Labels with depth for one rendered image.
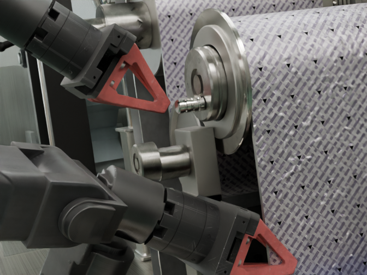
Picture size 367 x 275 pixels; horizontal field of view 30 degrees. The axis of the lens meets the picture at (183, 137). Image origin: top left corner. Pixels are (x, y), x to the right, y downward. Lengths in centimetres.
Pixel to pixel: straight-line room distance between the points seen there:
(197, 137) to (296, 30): 15
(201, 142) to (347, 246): 18
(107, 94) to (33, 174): 19
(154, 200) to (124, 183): 3
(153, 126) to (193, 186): 31
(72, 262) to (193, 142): 19
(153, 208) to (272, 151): 13
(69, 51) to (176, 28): 24
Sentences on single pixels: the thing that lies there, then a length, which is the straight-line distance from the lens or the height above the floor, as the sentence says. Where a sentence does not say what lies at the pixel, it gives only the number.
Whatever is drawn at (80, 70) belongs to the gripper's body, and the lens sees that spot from 67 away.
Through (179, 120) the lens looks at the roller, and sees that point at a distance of 83.
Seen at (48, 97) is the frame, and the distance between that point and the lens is 92.
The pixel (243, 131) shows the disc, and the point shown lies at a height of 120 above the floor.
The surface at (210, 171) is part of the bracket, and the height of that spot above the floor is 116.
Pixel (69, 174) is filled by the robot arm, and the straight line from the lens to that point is 53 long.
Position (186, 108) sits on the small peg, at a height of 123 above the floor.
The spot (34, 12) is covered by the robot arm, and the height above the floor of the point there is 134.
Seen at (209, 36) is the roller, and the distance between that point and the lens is 68.
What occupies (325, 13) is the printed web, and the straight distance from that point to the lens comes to 72.
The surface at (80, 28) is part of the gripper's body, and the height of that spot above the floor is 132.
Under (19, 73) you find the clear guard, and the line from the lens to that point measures 163.
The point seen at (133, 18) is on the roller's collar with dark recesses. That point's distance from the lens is 90.
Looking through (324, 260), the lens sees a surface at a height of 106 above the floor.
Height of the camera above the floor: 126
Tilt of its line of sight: 5 degrees down
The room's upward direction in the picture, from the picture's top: 8 degrees counter-clockwise
